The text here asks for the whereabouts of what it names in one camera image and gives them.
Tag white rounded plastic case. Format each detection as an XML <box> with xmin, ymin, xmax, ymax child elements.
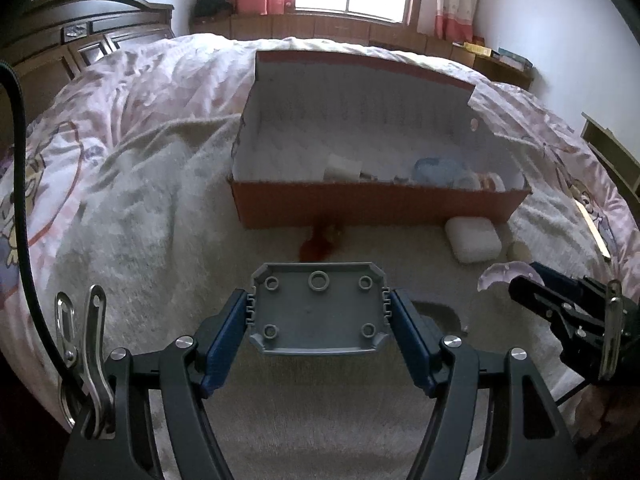
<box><xmin>445</xmin><ymin>217</ymin><xmax>502</xmax><ymax>264</ymax></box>

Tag blue lid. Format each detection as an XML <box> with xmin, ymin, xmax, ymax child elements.
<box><xmin>411</xmin><ymin>157</ymin><xmax>480</xmax><ymax>191</ymax></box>

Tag grey rectangular plastic tray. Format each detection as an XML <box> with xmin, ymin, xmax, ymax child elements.
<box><xmin>247</xmin><ymin>262</ymin><xmax>390</xmax><ymax>356</ymax></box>

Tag small white cup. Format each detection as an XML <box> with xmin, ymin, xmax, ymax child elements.
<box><xmin>323</xmin><ymin>154</ymin><xmax>362</xmax><ymax>182</ymax></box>

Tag white orange pill bottle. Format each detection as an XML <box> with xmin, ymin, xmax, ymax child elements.
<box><xmin>476</xmin><ymin>172</ymin><xmax>506</xmax><ymax>193</ymax></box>

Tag operator hand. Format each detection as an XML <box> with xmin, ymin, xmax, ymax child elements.
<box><xmin>575</xmin><ymin>386</ymin><xmax>618</xmax><ymax>438</ymax></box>

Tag round cream tin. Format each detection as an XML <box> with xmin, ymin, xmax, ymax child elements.
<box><xmin>506</xmin><ymin>240</ymin><xmax>534</xmax><ymax>263</ymax></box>

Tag wooden shelf at right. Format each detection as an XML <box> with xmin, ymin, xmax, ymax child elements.
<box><xmin>582</xmin><ymin>113</ymin><xmax>639</xmax><ymax>208</ymax></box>

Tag books on bench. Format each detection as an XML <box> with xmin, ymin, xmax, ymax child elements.
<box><xmin>463</xmin><ymin>42</ymin><xmax>533</xmax><ymax>72</ymax></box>

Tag small red toy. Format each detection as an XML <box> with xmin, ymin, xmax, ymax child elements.
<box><xmin>298</xmin><ymin>223</ymin><xmax>344</xmax><ymax>262</ymax></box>

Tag white fluffy blanket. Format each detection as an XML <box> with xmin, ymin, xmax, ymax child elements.
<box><xmin>47</xmin><ymin>115</ymin><xmax>579</xmax><ymax>479</ymax></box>

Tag red cardboard shoe box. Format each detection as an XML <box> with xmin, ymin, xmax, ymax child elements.
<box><xmin>230</xmin><ymin>51</ymin><xmax>530</xmax><ymax>229</ymax></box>

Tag wooden window bench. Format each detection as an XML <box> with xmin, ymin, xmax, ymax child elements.
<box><xmin>190</xmin><ymin>13</ymin><xmax>534</xmax><ymax>90</ymax></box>

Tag pink cartoon bed sheet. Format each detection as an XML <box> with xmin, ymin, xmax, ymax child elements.
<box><xmin>0</xmin><ymin>32</ymin><xmax>640</xmax><ymax>411</ymax></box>

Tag dark wooden headboard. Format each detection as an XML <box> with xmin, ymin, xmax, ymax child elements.
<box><xmin>1</xmin><ymin>0</ymin><xmax>174</xmax><ymax>122</ymax></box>

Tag dark bag on bench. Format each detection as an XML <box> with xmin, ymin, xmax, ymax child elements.
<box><xmin>193</xmin><ymin>0</ymin><xmax>233</xmax><ymax>18</ymax></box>

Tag black cable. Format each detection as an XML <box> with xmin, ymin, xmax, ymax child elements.
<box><xmin>0</xmin><ymin>58</ymin><xmax>68</xmax><ymax>386</ymax></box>

